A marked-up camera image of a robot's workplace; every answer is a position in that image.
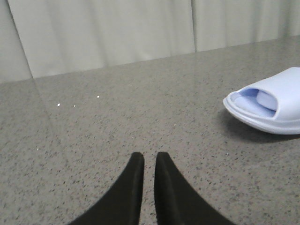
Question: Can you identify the beige curtain backdrop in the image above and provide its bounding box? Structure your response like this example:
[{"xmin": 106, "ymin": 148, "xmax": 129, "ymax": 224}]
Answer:
[{"xmin": 0, "ymin": 0, "xmax": 300, "ymax": 83}]

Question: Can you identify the light blue slipper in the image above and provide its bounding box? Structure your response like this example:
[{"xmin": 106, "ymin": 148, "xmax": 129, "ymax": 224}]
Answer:
[{"xmin": 223, "ymin": 67, "xmax": 300, "ymax": 135}]

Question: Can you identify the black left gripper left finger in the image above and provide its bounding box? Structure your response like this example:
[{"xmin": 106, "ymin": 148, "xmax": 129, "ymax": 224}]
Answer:
[{"xmin": 71, "ymin": 152, "xmax": 144, "ymax": 225}]

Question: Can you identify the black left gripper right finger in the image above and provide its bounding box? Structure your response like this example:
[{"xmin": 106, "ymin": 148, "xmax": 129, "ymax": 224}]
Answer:
[{"xmin": 154, "ymin": 152, "xmax": 233, "ymax": 225}]

